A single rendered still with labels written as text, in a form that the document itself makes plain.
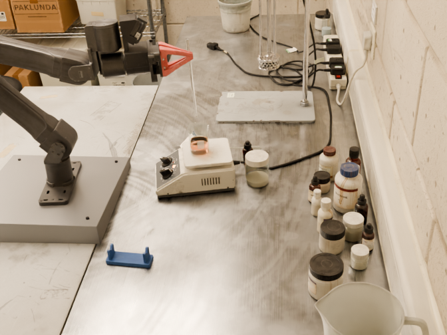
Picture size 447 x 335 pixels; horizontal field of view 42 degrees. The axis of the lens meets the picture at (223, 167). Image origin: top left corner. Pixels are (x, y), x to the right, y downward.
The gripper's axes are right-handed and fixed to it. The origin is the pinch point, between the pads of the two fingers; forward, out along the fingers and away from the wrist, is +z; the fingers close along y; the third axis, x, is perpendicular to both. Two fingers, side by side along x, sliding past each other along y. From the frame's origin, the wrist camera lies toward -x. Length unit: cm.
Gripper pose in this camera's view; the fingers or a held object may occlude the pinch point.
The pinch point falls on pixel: (189, 56)
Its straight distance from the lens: 136.7
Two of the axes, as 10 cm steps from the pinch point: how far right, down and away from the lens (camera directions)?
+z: 9.9, -1.4, 0.8
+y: -1.4, -5.4, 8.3
